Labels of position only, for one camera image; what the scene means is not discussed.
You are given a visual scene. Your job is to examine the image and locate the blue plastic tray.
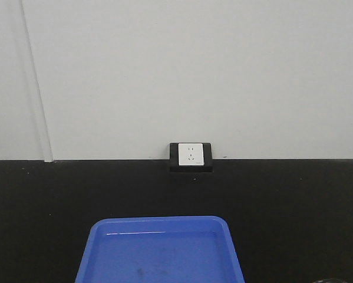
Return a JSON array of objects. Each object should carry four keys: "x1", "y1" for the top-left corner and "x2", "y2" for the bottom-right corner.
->
[{"x1": 75, "y1": 216, "x2": 245, "y2": 282}]

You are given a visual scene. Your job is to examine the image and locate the black socket mounting box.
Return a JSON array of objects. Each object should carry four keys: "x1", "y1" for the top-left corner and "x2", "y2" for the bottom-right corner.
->
[{"x1": 169, "y1": 143, "x2": 213, "y2": 173}]

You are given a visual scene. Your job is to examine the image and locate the white wall power socket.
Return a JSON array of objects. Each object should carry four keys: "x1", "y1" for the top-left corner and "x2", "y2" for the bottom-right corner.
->
[{"x1": 178, "y1": 143, "x2": 204, "y2": 166}]

